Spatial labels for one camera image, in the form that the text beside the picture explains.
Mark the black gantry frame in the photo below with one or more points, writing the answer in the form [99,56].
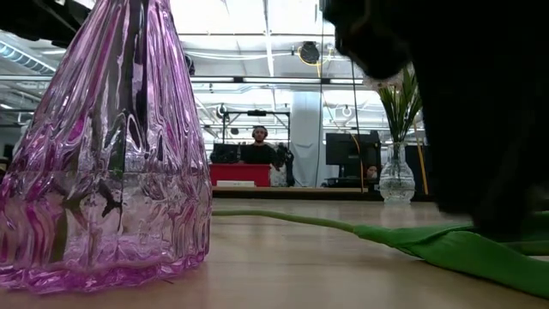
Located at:
[257,113]

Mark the white artificial tulip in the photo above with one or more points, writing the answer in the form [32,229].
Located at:
[450,249]

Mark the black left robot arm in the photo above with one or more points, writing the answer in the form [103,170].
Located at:
[38,19]

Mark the pink glass vase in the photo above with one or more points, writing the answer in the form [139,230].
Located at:
[107,171]

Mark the white artificial flower spray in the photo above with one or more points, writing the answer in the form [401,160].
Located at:
[407,103]
[393,109]

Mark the person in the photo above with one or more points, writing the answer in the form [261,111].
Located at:
[259,150]
[371,171]

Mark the clear glass vase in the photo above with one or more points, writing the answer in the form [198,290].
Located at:
[396,180]

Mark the black monitor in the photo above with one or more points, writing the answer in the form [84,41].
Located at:
[351,150]

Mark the red cabinet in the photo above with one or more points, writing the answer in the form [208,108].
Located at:
[240,173]

